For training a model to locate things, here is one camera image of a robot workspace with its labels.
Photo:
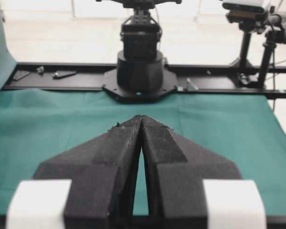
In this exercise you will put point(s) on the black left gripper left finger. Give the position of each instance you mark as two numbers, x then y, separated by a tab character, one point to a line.
103	172

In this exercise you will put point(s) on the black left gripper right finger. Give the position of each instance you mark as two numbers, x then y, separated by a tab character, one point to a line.
175	168

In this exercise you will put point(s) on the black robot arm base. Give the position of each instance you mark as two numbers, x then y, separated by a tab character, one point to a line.
140	73

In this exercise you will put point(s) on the green table cloth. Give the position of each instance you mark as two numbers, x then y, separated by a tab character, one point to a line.
36	125

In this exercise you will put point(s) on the small metal corner bracket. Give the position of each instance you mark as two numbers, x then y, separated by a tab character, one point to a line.
191	87

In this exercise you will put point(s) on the black flat bracket plate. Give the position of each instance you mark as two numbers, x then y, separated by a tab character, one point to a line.
63	74

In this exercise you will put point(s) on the black camera stand post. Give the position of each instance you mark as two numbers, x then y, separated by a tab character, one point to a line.
242	64

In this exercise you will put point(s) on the black aluminium rail frame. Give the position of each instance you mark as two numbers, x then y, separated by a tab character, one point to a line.
210	79

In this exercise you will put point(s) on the grey camera on stand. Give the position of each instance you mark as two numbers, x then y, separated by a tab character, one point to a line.
254	16

